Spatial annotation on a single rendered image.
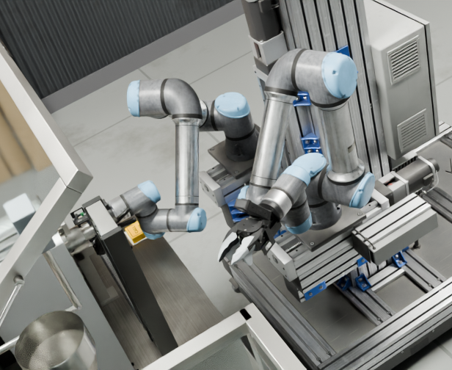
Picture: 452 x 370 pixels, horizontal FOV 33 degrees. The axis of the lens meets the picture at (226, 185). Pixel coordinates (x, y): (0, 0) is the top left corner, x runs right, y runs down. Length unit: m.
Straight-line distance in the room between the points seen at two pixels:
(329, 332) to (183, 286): 0.83
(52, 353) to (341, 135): 1.05
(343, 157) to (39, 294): 0.94
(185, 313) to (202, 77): 2.88
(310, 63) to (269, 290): 1.32
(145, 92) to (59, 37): 2.67
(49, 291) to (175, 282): 0.57
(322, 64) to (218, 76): 2.89
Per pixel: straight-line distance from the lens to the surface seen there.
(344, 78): 2.09
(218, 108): 2.76
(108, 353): 2.13
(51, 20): 5.00
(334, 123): 2.18
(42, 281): 1.90
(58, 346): 1.61
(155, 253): 2.50
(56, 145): 1.17
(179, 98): 2.38
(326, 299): 3.11
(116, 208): 2.34
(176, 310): 2.31
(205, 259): 3.71
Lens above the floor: 2.58
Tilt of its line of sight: 39 degrees down
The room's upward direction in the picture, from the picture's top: 19 degrees counter-clockwise
